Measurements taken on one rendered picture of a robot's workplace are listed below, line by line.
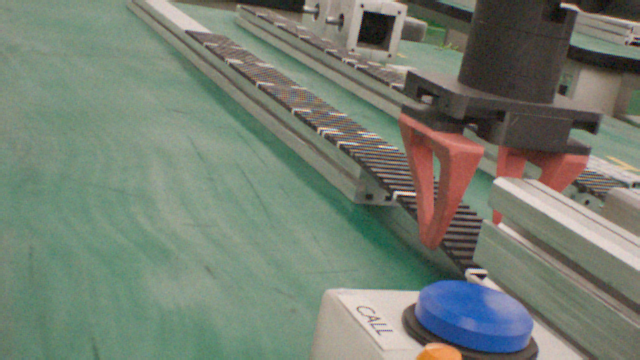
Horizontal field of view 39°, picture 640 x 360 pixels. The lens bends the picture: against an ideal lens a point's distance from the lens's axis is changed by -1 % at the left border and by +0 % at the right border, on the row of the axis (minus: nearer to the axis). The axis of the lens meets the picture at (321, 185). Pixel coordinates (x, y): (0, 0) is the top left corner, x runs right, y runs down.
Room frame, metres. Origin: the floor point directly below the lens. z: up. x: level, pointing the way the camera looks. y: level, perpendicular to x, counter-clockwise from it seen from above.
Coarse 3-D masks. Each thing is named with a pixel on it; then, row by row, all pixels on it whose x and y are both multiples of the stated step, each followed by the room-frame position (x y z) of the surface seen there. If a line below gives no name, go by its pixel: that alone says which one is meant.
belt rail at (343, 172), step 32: (128, 0) 1.48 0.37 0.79; (160, 0) 1.40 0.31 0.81; (160, 32) 1.24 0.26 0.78; (224, 64) 0.95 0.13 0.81; (256, 96) 0.84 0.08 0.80; (288, 128) 0.77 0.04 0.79; (320, 160) 0.69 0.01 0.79; (352, 160) 0.64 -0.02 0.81; (352, 192) 0.63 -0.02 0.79; (384, 192) 0.63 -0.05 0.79
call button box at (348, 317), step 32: (320, 320) 0.30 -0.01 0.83; (352, 320) 0.28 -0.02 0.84; (384, 320) 0.28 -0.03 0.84; (416, 320) 0.28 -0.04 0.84; (320, 352) 0.30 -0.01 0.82; (352, 352) 0.27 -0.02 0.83; (384, 352) 0.26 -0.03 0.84; (416, 352) 0.26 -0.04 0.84; (480, 352) 0.27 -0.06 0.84; (512, 352) 0.27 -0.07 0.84; (544, 352) 0.29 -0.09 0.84
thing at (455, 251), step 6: (444, 246) 0.50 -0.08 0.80; (450, 246) 0.50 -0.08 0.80; (456, 246) 0.50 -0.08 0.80; (462, 246) 0.50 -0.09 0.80; (468, 246) 0.50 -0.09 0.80; (474, 246) 0.51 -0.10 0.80; (444, 252) 0.50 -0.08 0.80; (450, 252) 0.49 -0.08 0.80; (456, 252) 0.49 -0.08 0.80; (462, 252) 0.49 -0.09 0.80; (468, 252) 0.50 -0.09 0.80; (450, 258) 0.49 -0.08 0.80; (456, 258) 0.49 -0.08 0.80; (462, 258) 0.49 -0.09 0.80; (468, 258) 0.49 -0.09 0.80
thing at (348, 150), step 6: (342, 150) 0.65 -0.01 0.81; (348, 150) 0.64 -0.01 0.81; (354, 150) 0.64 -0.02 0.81; (360, 150) 0.64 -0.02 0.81; (366, 150) 0.65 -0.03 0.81; (372, 150) 0.65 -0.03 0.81; (378, 150) 0.65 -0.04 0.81; (384, 150) 0.66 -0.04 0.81; (390, 150) 0.66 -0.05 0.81; (348, 156) 0.63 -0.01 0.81; (390, 156) 0.65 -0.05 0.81; (396, 156) 0.65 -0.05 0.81; (402, 156) 0.65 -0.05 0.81
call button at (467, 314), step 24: (432, 288) 0.29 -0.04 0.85; (456, 288) 0.29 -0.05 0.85; (480, 288) 0.30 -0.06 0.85; (432, 312) 0.27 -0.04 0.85; (456, 312) 0.27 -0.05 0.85; (480, 312) 0.28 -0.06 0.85; (504, 312) 0.28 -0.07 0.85; (456, 336) 0.27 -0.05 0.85; (480, 336) 0.27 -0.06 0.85; (504, 336) 0.27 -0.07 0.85; (528, 336) 0.28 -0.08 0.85
